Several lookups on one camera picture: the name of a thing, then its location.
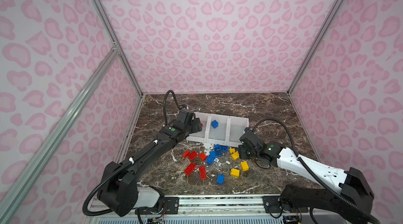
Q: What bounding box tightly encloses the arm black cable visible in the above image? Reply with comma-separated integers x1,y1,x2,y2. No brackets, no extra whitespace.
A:
251,118,382,224
82,90,182,217

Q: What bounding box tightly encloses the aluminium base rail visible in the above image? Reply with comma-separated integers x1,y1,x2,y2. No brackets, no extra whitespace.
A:
84,194,346,224

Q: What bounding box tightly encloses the blue lego brick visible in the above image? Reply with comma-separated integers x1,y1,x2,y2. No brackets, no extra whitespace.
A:
211,120,219,128
214,144,228,153
206,156,214,166
216,174,225,185
209,150,222,159

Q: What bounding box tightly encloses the long red lego brick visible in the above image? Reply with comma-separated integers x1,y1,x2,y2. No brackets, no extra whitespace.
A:
184,163,196,176
198,166,207,181

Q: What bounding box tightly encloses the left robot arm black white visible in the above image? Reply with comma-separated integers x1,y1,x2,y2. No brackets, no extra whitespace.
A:
82,108,203,217

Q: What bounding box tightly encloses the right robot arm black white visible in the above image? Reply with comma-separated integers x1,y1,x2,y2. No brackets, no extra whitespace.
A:
238,128,380,224

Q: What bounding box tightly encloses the aluminium frame strut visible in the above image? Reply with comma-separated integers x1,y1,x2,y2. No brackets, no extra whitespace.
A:
1,48,119,219

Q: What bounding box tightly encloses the white three-compartment bin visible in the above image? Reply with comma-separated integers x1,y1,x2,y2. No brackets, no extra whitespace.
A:
187,112,249,147

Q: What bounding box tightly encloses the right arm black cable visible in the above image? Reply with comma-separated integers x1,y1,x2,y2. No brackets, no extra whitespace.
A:
251,118,382,224

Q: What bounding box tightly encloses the red lego brick square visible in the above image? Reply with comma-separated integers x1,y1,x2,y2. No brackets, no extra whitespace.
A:
199,153,207,161

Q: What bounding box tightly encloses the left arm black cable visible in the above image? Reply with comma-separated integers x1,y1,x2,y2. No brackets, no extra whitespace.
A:
82,90,182,217

